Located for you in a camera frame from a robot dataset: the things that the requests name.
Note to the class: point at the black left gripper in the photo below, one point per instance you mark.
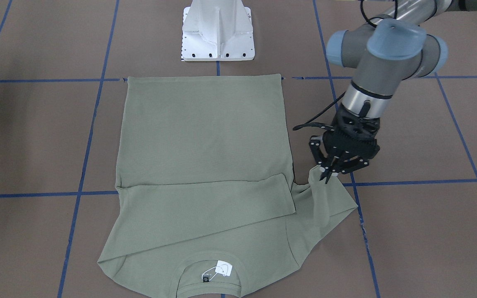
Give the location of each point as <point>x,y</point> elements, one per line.
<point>316,150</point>

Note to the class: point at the olive green long-sleeve shirt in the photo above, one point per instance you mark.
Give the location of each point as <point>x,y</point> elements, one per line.
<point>205,173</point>

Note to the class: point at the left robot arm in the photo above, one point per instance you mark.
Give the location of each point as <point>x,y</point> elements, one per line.
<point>387,49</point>

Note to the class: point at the white paper hang tag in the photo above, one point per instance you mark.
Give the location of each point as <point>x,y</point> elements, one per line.
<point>223,268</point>

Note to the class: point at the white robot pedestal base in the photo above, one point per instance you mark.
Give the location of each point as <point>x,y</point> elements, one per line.
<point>217,31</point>

